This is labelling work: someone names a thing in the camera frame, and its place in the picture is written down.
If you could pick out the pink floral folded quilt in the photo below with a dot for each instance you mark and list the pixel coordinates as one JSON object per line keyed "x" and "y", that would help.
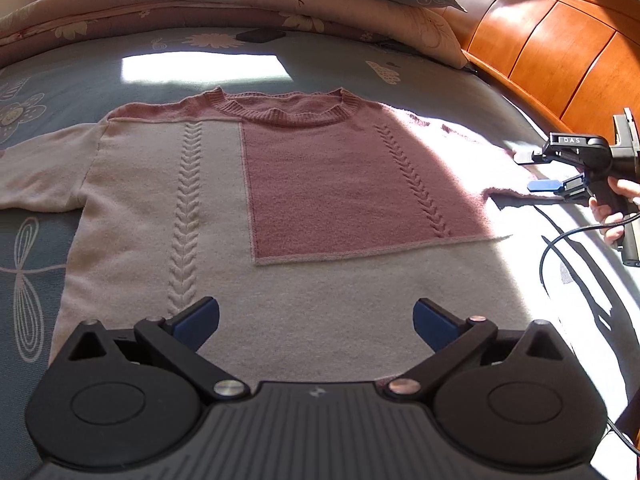
{"x": 175, "y": 0}

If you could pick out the black phone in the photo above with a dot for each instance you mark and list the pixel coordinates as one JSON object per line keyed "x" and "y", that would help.
{"x": 260, "y": 36}

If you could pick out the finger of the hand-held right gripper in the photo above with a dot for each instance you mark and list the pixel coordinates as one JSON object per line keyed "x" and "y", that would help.
{"x": 530, "y": 156}
{"x": 542, "y": 186}

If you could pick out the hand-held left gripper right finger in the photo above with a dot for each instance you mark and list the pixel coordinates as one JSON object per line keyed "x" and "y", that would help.
{"x": 435, "y": 325}

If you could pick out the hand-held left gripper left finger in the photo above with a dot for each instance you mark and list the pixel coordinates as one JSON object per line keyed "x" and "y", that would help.
{"x": 197, "y": 322}

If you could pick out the person's right hand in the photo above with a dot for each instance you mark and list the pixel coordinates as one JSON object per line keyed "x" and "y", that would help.
{"x": 607, "y": 220}

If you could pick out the pink and cream knit sweater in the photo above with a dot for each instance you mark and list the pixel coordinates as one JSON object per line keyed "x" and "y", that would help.
{"x": 325, "y": 185}

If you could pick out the wooden headboard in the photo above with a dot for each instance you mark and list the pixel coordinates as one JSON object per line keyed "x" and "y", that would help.
{"x": 550, "y": 35}

